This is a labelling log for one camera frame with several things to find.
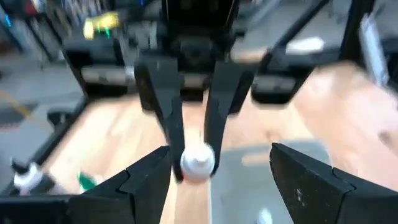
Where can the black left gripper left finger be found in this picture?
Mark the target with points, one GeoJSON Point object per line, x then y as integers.
{"type": "Point", "coordinates": [140, 193]}

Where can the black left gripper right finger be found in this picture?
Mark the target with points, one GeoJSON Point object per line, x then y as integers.
{"type": "Point", "coordinates": [311, 193]}

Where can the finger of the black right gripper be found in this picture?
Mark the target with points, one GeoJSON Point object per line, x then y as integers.
{"type": "Point", "coordinates": [174, 124]}
{"type": "Point", "coordinates": [214, 124]}

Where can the small food coloring bottle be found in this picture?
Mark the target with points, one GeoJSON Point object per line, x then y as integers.
{"type": "Point", "coordinates": [197, 165]}

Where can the tall green-capped coloring bottle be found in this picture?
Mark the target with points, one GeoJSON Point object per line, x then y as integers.
{"type": "Point", "coordinates": [85, 182]}

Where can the tall blue-capped coloring bottle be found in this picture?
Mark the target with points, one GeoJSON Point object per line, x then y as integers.
{"type": "Point", "coordinates": [29, 180]}

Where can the grey plastic tray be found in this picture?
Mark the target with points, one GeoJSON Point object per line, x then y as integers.
{"type": "Point", "coordinates": [245, 186]}

